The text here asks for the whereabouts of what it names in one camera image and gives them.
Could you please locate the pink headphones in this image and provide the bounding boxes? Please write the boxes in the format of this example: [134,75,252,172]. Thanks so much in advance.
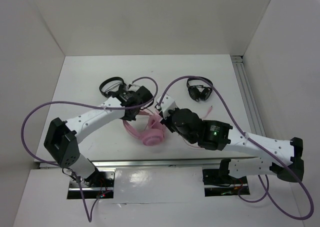
[122,108,166,146]

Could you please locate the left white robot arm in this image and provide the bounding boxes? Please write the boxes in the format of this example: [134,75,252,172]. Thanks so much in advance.
[44,86,153,187]

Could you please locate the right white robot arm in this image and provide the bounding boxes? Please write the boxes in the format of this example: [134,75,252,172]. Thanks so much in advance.
[159,108,304,183]

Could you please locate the left black headphones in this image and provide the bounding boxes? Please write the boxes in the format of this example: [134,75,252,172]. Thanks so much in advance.
[99,76,128,98]

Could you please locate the black headphones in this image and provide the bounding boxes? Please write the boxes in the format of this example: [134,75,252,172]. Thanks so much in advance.
[99,76,128,98]
[186,78,213,102]

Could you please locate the right black headphones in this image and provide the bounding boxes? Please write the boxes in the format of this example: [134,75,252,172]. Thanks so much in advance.
[186,78,213,102]

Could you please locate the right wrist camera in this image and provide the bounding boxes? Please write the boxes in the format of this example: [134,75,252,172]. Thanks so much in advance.
[155,94,177,119]

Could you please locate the aluminium front rail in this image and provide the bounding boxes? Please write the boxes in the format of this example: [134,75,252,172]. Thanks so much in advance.
[38,158,256,169]

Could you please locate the aluminium side rail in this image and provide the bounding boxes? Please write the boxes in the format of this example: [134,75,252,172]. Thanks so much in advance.
[230,55,266,137]

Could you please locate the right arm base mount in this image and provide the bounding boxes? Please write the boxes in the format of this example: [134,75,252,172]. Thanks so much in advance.
[202,169,250,197]

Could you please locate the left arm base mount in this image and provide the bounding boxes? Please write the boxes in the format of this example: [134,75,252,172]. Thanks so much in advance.
[62,168,116,200]

